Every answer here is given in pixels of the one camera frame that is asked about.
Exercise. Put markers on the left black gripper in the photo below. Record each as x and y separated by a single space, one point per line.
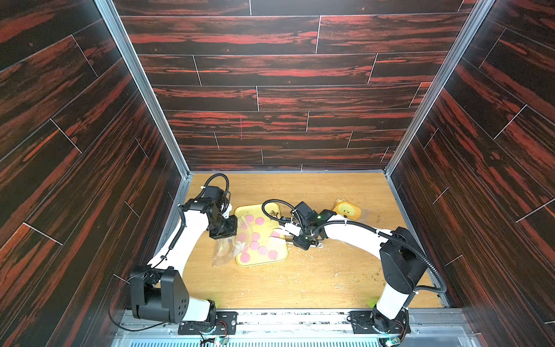
231 230

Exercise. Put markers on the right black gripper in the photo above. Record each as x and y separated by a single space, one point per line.
303 241

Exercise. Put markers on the clear resealable bag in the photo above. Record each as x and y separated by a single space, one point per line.
228 249

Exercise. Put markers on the metal tongs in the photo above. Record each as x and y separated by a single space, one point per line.
295 235

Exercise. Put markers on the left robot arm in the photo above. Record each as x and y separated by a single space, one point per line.
157 289

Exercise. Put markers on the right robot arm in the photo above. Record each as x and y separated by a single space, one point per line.
406 268

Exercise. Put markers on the yellow plastic tray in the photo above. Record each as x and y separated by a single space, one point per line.
265 231

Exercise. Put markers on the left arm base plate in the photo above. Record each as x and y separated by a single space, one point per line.
220 323

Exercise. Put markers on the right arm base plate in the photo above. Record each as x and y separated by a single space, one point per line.
367 322

